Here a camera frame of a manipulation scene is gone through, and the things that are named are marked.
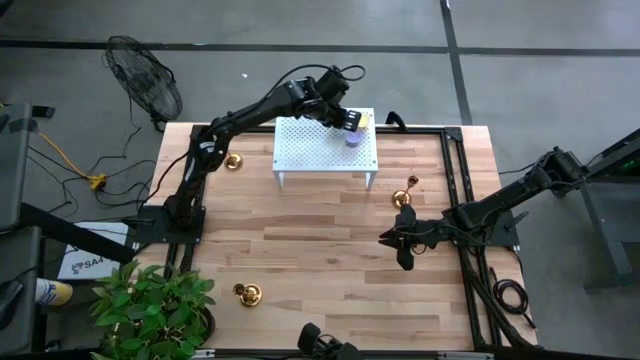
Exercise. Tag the green potted plant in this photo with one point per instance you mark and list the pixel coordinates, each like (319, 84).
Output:
(150, 310)

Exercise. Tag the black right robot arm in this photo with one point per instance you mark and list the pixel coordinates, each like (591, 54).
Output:
(500, 200)

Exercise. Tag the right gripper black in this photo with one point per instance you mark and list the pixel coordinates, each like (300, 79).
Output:
(425, 233)

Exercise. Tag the medium gold candlestick holder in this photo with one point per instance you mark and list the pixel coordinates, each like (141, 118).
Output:
(401, 199)

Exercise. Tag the black aluminium table frame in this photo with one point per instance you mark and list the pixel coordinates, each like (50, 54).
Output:
(415, 130)

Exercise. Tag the black diagonal beam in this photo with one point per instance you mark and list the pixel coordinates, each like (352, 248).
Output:
(75, 232)

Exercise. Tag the black floor fan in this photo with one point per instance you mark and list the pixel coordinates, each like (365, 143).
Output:
(145, 80)

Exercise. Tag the yellow and white can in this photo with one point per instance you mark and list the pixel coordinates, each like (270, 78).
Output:
(55, 292)

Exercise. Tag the white printed box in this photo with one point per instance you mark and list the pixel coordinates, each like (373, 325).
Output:
(90, 265)

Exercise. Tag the grey equipment case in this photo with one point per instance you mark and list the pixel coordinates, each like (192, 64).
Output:
(25, 260)
(15, 165)

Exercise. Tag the white perforated metal shelf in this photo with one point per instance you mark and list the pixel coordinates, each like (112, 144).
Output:
(310, 150)

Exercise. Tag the short gold candlestick holder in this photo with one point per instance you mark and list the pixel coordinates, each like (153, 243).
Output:
(250, 295)

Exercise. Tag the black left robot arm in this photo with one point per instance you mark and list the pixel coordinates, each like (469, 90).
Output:
(250, 112)

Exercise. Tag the black table clamp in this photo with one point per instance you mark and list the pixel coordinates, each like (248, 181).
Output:
(396, 120)

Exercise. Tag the yellow candle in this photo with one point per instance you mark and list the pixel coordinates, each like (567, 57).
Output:
(366, 121)

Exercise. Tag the tall gold candlestick holder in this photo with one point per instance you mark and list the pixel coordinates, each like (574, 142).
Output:
(233, 161)

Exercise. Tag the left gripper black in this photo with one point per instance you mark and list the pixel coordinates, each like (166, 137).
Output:
(327, 112)

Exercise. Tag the purple candle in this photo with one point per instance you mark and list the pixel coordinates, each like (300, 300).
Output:
(353, 141)

